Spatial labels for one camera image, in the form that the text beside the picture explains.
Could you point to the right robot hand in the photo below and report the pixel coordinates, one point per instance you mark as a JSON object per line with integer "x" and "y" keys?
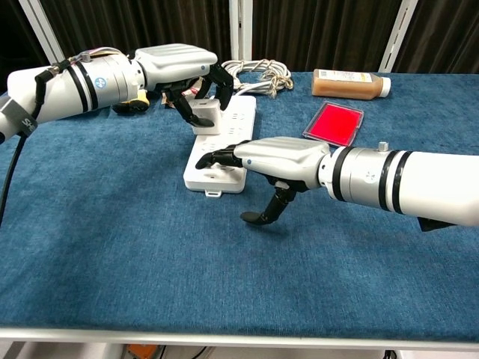
{"x": 284, "y": 157}

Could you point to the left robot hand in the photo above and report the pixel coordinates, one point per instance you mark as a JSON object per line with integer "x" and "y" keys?
{"x": 176, "y": 61}

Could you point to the white power strip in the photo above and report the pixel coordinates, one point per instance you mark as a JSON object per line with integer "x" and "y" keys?
{"x": 239, "y": 119}

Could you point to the white plug adapter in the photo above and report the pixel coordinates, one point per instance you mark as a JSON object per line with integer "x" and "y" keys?
{"x": 207, "y": 112}

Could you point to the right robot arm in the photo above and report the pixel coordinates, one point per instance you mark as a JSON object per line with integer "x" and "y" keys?
{"x": 411, "y": 183}

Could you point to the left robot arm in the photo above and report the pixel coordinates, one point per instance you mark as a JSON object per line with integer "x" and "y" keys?
{"x": 75, "y": 89}

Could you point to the black white plush toy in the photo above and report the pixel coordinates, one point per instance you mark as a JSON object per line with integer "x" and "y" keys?
{"x": 134, "y": 104}

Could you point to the red clear plastic case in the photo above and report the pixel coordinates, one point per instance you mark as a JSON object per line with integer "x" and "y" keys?
{"x": 335, "y": 123}

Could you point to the brown liquid bottle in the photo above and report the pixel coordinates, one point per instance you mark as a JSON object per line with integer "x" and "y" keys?
{"x": 344, "y": 86}

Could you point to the black pleated curtain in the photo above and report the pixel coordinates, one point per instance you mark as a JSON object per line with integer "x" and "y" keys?
{"x": 318, "y": 30}

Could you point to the blue table cloth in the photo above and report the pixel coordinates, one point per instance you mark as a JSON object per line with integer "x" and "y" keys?
{"x": 149, "y": 243}

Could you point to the grey metal frame post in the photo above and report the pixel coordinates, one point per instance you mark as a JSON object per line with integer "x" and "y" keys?
{"x": 240, "y": 30}
{"x": 398, "y": 33}
{"x": 41, "y": 26}

